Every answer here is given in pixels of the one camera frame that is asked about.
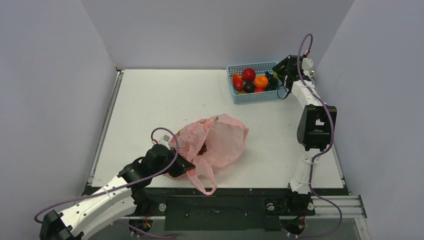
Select red fake apple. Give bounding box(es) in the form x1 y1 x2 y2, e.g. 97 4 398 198
241 68 256 83

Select black fake grapes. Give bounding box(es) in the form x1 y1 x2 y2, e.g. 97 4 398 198
264 71 280 92

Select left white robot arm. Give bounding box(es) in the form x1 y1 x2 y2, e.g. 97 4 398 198
39 144 196 240

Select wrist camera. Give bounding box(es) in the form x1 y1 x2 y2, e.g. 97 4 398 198
301 57 314 71
158 134 171 148

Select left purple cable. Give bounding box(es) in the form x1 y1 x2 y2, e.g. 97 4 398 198
33 127 180 224

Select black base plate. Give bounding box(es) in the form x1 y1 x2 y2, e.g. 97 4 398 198
82 185 349 233

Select small red fake fruit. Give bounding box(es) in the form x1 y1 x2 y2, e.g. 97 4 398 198
254 87 265 93

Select red fake mango slice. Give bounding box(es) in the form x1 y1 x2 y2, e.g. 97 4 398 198
232 74 244 91

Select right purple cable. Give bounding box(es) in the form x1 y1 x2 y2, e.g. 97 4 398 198
281 33 343 239

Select purple cable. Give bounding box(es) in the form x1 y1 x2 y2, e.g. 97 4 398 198
281 33 343 239
33 127 180 224

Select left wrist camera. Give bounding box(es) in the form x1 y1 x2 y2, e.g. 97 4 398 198
158 134 171 148

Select blue plastic basket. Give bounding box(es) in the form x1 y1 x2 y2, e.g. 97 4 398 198
226 61 289 104

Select red fake grapes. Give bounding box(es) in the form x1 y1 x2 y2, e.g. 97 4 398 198
197 142 207 156

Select dark brown fake fruit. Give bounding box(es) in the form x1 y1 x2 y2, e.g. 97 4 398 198
243 82 256 94

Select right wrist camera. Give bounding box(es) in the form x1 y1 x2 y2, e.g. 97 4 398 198
301 57 314 71

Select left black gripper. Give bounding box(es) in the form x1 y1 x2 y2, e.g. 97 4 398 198
152 147 196 178

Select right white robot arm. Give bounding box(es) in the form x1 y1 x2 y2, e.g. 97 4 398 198
272 55 337 195

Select pink plastic bag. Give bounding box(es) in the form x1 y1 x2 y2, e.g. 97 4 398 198
169 113 249 196

